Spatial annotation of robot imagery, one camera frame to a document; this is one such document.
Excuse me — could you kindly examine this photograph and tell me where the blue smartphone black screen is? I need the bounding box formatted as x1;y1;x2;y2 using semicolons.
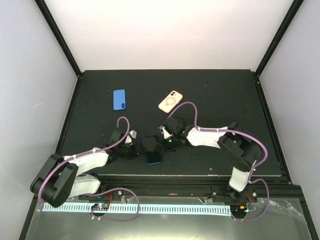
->
145;151;162;165

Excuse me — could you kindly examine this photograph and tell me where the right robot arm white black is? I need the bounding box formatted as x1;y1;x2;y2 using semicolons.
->
158;117;268;203

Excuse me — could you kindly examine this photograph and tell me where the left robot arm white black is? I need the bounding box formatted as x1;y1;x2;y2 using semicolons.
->
30;130;139;208

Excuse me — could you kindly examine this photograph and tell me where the pink phone case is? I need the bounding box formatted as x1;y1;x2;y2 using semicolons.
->
158;90;183;114

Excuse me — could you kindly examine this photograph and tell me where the blue phone case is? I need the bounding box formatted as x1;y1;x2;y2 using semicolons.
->
113;89;126;111

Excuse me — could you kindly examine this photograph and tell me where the left circuit board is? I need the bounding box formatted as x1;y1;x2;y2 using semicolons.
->
91;203;109;211

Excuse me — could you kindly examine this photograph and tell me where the circuit board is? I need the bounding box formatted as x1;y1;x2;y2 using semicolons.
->
91;203;109;211
230;205;251;213

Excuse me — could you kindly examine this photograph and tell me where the right circuit board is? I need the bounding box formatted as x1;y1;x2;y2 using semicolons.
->
230;205;251;213

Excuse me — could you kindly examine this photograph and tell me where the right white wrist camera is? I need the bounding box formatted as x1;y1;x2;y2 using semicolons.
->
158;125;172;139

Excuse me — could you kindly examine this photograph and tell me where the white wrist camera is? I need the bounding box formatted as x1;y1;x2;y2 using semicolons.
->
158;125;172;139
124;130;137;145

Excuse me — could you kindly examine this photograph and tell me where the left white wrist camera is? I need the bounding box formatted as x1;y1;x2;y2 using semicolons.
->
124;130;137;145

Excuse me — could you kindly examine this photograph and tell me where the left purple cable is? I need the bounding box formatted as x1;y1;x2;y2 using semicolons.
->
37;116;130;203

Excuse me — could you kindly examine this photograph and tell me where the purple cable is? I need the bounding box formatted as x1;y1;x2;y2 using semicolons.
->
37;116;130;203
167;101;271;222

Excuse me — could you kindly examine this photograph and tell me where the black aluminium frame rail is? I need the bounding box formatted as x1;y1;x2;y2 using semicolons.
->
64;177;292;205

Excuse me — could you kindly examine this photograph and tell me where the white slotted cable duct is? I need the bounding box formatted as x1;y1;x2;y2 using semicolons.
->
41;202;232;217

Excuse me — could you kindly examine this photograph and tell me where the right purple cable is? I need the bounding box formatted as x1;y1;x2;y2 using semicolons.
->
167;101;271;222

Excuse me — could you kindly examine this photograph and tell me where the left black frame post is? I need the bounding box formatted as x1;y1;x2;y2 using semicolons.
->
34;0;82;77

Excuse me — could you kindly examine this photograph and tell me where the black frame post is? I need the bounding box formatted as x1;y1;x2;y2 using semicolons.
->
34;0;82;77
255;0;304;77

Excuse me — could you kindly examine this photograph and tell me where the right black frame post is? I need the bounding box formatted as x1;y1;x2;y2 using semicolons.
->
255;0;304;77

